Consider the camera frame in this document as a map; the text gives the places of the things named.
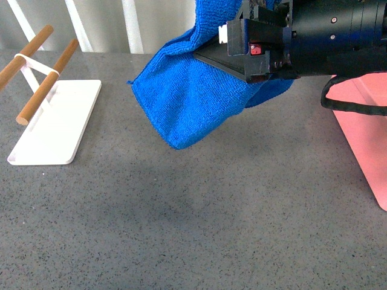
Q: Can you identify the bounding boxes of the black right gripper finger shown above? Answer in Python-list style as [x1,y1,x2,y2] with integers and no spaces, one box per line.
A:
[193,40,246,81]

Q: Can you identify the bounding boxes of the white towel rack wooden bars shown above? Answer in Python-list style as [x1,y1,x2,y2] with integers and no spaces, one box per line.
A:
[1,25,102,166]

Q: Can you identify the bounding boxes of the blue microfiber cloth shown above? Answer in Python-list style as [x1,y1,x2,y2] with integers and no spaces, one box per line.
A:
[128,0,293,149]

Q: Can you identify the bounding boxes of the pink box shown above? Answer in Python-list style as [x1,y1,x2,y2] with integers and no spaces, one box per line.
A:
[327,73,387,210]

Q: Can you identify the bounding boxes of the white pleated curtain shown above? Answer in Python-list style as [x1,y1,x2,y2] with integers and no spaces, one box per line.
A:
[1,1,195,54]

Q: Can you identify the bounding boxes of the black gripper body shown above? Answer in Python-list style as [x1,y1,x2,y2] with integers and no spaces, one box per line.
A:
[227,1,300,83]

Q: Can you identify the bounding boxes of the black cable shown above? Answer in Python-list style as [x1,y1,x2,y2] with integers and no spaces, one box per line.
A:
[320,75,387,117]

